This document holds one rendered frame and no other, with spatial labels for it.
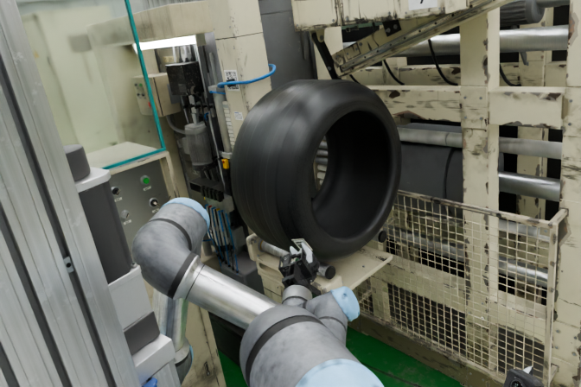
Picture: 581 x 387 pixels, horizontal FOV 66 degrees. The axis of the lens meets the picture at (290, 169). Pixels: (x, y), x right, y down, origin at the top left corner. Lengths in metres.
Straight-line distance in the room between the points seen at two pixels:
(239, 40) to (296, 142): 0.49
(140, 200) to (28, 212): 1.33
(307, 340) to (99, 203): 0.33
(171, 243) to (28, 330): 0.40
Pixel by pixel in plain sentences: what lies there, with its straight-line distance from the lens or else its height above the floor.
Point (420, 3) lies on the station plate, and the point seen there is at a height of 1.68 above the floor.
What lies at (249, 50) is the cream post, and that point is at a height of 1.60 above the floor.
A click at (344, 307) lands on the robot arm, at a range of 1.01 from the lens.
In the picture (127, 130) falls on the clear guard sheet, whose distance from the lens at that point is 1.76.
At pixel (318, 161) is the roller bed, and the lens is 1.99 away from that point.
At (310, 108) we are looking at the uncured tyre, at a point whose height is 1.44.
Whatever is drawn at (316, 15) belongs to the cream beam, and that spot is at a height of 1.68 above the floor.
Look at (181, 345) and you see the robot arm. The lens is 1.22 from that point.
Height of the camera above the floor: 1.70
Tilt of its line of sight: 19 degrees down
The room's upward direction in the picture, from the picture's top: 9 degrees counter-clockwise
